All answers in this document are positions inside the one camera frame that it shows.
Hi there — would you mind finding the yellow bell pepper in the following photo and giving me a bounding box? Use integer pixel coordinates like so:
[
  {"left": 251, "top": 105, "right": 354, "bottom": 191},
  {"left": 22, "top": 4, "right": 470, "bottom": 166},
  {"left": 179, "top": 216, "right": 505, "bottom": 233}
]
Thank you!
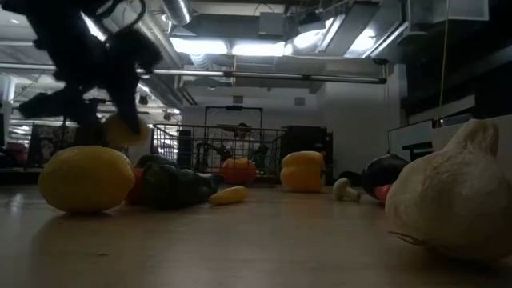
[{"left": 279, "top": 150, "right": 326, "bottom": 194}]

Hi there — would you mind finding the narrow black workstation frame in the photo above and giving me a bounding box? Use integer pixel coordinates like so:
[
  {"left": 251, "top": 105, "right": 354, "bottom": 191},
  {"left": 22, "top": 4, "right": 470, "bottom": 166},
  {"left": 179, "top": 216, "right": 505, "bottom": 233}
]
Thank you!
[{"left": 204, "top": 105, "right": 264, "bottom": 130}]

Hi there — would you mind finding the orange carrot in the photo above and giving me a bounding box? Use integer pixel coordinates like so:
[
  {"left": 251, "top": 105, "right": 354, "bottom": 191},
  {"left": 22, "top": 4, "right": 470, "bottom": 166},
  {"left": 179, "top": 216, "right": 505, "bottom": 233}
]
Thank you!
[{"left": 374, "top": 183, "right": 395, "bottom": 205}]

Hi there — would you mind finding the red box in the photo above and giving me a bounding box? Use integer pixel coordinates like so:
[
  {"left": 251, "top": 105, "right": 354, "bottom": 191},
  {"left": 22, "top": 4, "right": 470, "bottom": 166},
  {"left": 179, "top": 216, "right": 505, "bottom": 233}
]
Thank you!
[{"left": 4, "top": 142, "right": 27, "bottom": 162}]

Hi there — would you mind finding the black rounded bag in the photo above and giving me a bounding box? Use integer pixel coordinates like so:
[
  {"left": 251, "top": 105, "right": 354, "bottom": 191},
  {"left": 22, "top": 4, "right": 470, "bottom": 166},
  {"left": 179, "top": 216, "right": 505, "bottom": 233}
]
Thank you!
[{"left": 338, "top": 170, "right": 363, "bottom": 187}]

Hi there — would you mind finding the grey ceiling box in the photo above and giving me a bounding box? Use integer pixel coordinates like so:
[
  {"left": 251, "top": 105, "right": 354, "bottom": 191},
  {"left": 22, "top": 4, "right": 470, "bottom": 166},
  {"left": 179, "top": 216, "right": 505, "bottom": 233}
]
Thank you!
[{"left": 258, "top": 11, "right": 286, "bottom": 38}]

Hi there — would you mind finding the black shelf cabinet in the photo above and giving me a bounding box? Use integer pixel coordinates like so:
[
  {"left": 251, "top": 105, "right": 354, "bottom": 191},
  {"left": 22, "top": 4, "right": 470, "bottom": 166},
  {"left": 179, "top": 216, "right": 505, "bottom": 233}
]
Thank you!
[{"left": 282, "top": 125, "right": 334, "bottom": 179}]

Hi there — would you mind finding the white board panel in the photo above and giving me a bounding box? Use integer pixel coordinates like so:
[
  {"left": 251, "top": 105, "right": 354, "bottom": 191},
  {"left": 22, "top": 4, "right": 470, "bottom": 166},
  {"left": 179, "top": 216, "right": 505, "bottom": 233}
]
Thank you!
[{"left": 386, "top": 118, "right": 435, "bottom": 162}]

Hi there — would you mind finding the seated person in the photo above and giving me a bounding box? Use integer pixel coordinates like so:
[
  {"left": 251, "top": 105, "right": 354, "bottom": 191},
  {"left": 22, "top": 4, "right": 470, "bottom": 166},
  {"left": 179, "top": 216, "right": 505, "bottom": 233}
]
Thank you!
[{"left": 223, "top": 122, "right": 261, "bottom": 162}]

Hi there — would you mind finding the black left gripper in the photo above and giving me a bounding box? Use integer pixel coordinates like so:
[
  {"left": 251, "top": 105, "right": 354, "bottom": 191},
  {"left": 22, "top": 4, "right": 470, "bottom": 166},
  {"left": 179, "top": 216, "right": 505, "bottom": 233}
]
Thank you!
[{"left": 0, "top": 0, "right": 164, "bottom": 135}]

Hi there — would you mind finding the round purple onion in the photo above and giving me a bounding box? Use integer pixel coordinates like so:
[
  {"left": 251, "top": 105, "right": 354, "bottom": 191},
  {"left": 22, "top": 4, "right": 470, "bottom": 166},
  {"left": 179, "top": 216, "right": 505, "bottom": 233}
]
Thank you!
[{"left": 359, "top": 153, "right": 410, "bottom": 197}]

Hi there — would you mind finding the yellow lemon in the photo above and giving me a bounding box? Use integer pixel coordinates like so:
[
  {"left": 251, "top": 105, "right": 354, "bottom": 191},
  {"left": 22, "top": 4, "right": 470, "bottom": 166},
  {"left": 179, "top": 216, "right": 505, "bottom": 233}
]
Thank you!
[
  {"left": 38, "top": 145, "right": 136, "bottom": 213},
  {"left": 102, "top": 113, "right": 150, "bottom": 149}
]

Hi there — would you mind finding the small red tomato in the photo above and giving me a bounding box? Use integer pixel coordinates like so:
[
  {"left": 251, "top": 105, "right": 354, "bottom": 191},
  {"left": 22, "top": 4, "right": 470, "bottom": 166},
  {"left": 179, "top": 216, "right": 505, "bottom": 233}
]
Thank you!
[{"left": 124, "top": 166, "right": 145, "bottom": 206}]

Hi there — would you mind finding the bright ceiling light panel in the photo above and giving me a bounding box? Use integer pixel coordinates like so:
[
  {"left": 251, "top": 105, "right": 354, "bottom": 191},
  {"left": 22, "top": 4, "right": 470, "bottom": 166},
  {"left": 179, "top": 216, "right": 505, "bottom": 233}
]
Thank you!
[
  {"left": 231, "top": 41, "right": 286, "bottom": 58},
  {"left": 170, "top": 36, "right": 229, "bottom": 55}
]

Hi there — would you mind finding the small black side table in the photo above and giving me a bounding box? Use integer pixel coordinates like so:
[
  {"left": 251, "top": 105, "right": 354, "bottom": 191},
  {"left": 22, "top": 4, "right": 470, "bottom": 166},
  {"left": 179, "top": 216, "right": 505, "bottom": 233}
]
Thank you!
[{"left": 402, "top": 142, "right": 433, "bottom": 162}]

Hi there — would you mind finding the white garlic bulb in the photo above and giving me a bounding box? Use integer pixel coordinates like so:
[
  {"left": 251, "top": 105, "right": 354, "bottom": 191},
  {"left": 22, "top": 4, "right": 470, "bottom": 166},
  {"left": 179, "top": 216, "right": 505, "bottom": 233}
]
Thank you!
[{"left": 384, "top": 118, "right": 512, "bottom": 262}]

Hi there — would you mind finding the short silver round duct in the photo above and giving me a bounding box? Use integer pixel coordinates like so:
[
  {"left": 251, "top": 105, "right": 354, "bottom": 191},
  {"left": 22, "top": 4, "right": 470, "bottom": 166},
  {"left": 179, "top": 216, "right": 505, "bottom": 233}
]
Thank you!
[{"left": 161, "top": 0, "right": 194, "bottom": 26}]

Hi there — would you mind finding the patterned cloth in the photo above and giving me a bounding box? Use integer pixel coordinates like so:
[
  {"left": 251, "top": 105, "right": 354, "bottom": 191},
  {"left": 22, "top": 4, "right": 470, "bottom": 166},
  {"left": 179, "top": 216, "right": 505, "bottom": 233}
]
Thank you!
[{"left": 27, "top": 123, "right": 77, "bottom": 165}]

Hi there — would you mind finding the wire mesh basket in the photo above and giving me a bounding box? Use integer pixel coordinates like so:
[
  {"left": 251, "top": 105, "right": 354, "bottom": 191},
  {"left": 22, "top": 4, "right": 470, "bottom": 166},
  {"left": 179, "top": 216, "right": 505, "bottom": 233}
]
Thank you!
[{"left": 151, "top": 123, "right": 287, "bottom": 187}]

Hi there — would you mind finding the long horizontal overhead rail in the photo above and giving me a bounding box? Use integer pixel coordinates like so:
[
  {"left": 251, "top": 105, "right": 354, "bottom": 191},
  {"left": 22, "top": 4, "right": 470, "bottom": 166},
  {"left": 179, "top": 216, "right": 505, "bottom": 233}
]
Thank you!
[{"left": 135, "top": 66, "right": 388, "bottom": 85}]

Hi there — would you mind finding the small yellow chili pepper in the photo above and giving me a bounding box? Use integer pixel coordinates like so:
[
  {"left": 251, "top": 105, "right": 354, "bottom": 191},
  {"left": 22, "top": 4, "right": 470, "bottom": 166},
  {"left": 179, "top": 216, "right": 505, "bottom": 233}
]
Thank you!
[{"left": 207, "top": 186, "right": 250, "bottom": 207}]

